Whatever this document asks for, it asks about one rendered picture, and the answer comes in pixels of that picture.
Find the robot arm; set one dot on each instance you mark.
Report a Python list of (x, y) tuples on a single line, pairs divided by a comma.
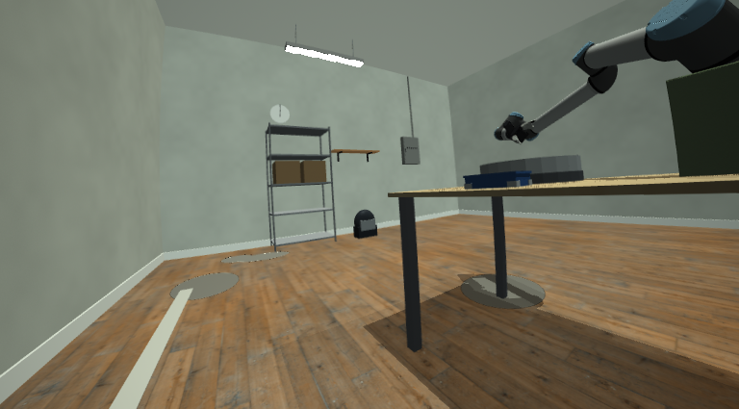
[(700, 34)]

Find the blue crate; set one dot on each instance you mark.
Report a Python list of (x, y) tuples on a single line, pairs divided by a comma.
[(511, 179)]

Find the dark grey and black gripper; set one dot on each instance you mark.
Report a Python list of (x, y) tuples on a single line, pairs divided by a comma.
[(520, 134)]

